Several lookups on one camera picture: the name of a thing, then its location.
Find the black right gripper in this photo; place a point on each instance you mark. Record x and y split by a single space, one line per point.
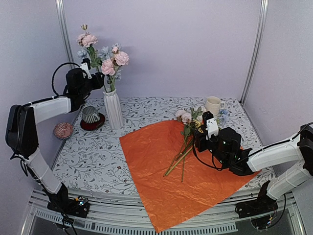
199 139

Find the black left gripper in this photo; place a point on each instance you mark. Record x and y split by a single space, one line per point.
99 81

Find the small blue flower stem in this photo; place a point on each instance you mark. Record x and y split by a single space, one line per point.
224 116

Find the pink rose flower stem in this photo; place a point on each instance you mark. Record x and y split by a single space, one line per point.
111 66

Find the blue hydrangea flower stem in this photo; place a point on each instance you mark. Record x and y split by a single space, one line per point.
103 62

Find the white ribbed ceramic vase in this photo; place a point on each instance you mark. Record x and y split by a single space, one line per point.
113 109

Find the orange tissue paper sheet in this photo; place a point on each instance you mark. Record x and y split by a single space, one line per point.
190 178

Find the yellow small flower sprig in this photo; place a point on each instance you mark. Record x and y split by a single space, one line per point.
190 128

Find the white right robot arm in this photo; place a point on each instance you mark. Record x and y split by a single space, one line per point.
297 148

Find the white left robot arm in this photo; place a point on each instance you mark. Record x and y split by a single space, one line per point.
21 132

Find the striped black white cup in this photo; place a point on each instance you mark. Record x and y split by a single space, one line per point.
90 115

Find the dark red saucer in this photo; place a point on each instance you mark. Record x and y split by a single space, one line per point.
92 126

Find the white rose flower stem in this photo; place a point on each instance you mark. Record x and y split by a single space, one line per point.
200 113

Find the cream ceramic mug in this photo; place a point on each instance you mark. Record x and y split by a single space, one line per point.
214 104

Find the pink patterned ball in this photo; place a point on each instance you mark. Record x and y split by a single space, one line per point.
63 130

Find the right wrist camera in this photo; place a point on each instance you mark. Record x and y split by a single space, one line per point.
210 123

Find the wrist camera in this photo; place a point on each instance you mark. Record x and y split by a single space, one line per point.
85 65
210 123

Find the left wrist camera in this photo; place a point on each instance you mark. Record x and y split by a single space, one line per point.
85 65

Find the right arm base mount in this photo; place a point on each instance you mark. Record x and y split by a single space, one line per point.
256 208

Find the left aluminium frame post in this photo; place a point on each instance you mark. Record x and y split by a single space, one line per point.
64 31

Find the aluminium frame post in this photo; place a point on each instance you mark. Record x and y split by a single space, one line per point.
256 49
64 31

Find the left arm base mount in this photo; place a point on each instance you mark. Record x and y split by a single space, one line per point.
60 202

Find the aluminium front rail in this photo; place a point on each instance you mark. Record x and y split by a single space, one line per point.
117 214

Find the right aluminium frame post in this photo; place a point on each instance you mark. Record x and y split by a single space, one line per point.
256 49

